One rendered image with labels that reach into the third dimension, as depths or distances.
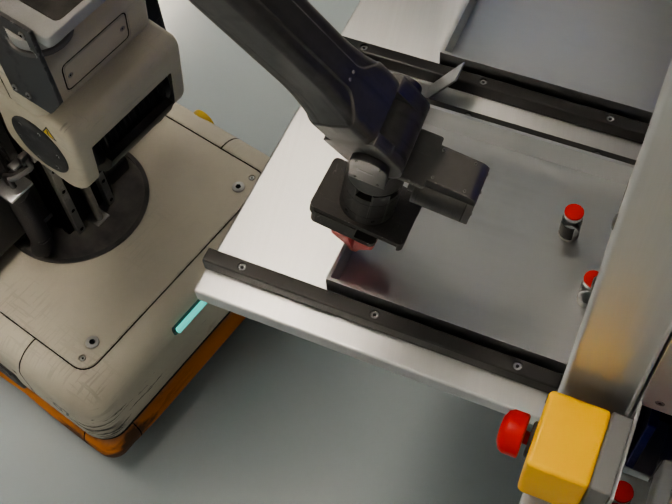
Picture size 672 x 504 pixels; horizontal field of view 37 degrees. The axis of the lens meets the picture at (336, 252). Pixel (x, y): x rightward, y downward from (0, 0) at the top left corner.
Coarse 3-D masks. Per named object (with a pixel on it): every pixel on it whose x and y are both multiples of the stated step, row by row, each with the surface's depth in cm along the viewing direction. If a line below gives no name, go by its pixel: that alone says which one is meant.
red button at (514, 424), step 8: (504, 416) 87; (512, 416) 85; (520, 416) 86; (528, 416) 86; (504, 424) 85; (512, 424) 85; (520, 424) 85; (504, 432) 85; (512, 432) 85; (520, 432) 85; (528, 432) 86; (496, 440) 86; (504, 440) 85; (512, 440) 85; (520, 440) 85; (504, 448) 85; (512, 448) 85; (512, 456) 86
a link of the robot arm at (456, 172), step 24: (432, 144) 89; (360, 168) 86; (384, 168) 84; (408, 168) 89; (432, 168) 89; (456, 168) 89; (480, 168) 89; (432, 192) 90; (456, 192) 88; (480, 192) 90; (456, 216) 91
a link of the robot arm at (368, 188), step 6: (348, 162) 94; (354, 180) 94; (360, 180) 93; (390, 180) 92; (396, 180) 92; (360, 186) 94; (366, 186) 93; (372, 186) 93; (390, 186) 93; (396, 186) 94; (408, 186) 92; (366, 192) 94; (372, 192) 94; (378, 192) 93; (384, 192) 94; (390, 192) 94
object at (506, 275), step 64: (448, 128) 118; (512, 192) 113; (576, 192) 113; (384, 256) 110; (448, 256) 109; (512, 256) 109; (576, 256) 109; (448, 320) 102; (512, 320) 105; (576, 320) 105
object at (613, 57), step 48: (480, 0) 129; (528, 0) 129; (576, 0) 128; (624, 0) 128; (480, 48) 125; (528, 48) 125; (576, 48) 124; (624, 48) 124; (576, 96) 117; (624, 96) 120
